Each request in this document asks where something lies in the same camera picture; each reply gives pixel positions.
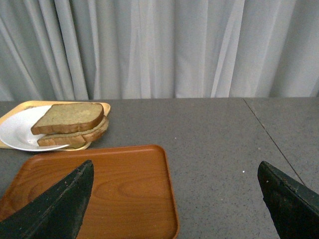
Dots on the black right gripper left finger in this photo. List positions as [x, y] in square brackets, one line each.
[57, 213]

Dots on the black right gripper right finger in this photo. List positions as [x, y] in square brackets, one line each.
[294, 208]

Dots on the bread slice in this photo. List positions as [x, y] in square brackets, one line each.
[69, 118]
[75, 138]

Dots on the white round plate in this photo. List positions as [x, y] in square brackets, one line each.
[16, 130]

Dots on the brown wooden tray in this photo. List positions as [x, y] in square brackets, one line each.
[132, 195]

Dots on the yellow bear tray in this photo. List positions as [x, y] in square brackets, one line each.
[31, 104]

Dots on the white curtain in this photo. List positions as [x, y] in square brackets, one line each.
[143, 49]

